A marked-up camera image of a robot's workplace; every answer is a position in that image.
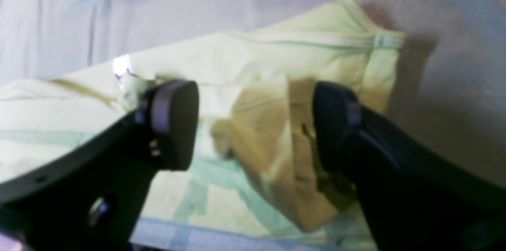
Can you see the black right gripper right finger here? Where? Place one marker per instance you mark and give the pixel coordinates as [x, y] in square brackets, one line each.
[413, 200]

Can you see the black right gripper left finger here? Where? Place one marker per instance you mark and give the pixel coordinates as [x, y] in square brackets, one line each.
[91, 198]

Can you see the light green T-shirt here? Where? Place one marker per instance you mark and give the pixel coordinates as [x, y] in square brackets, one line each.
[255, 175]

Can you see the grey-green table cloth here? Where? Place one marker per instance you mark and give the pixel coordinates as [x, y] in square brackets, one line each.
[434, 67]

